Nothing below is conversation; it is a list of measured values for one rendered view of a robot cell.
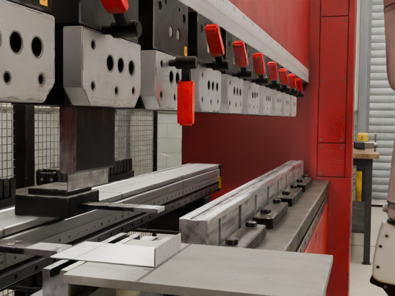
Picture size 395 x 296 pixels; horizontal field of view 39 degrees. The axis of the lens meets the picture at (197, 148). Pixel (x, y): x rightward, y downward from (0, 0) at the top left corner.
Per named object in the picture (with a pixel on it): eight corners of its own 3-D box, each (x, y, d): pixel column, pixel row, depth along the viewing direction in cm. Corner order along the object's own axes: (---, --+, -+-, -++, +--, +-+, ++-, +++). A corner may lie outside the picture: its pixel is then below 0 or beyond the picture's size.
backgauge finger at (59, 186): (148, 224, 94) (148, 194, 94) (13, 215, 101) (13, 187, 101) (172, 213, 105) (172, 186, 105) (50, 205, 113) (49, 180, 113)
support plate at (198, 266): (321, 311, 51) (321, 300, 51) (62, 283, 58) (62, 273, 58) (332, 262, 68) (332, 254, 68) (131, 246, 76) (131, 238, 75)
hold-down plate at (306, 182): (304, 192, 224) (305, 184, 224) (291, 191, 225) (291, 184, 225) (311, 184, 253) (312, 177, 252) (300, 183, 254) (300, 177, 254)
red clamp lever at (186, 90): (194, 125, 78) (194, 55, 78) (166, 125, 79) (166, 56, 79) (197, 125, 80) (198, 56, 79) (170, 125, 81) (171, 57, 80)
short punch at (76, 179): (75, 192, 62) (75, 106, 61) (59, 191, 62) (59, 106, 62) (114, 182, 71) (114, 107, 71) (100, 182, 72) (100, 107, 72)
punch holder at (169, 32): (155, 108, 75) (156, -17, 74) (97, 108, 77) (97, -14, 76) (189, 110, 89) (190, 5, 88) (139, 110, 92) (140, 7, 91)
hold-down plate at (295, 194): (291, 207, 186) (292, 197, 185) (275, 205, 187) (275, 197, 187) (302, 195, 214) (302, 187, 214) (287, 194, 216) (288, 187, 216)
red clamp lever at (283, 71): (287, 66, 167) (290, 89, 175) (274, 67, 168) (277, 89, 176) (287, 71, 166) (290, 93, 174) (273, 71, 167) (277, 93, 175)
